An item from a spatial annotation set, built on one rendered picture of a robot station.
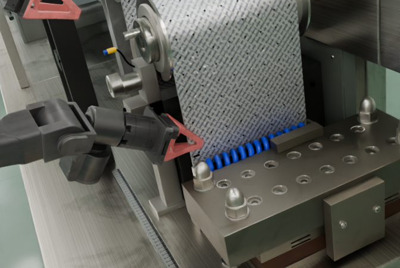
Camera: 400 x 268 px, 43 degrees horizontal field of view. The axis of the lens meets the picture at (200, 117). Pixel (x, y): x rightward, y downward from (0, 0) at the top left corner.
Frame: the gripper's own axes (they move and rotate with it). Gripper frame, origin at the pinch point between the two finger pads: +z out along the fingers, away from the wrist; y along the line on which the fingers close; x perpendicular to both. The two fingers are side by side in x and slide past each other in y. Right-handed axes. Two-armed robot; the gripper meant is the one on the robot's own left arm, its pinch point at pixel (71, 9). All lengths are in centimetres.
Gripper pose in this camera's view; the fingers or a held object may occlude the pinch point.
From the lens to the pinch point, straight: 80.3
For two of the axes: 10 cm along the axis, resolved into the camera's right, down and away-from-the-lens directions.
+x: 4.5, -8.8, -1.6
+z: 8.0, 3.2, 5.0
